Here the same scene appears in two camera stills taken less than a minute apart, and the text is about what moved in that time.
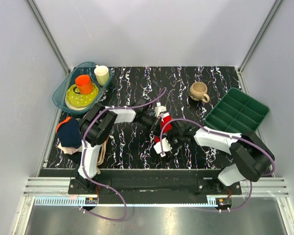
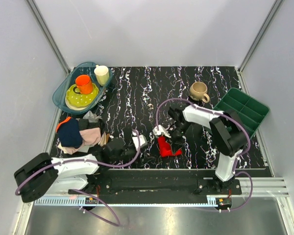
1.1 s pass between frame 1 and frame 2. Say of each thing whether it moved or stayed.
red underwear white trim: moved
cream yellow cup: stayed
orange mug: stayed
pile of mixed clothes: stayed
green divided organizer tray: stayed
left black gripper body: moved
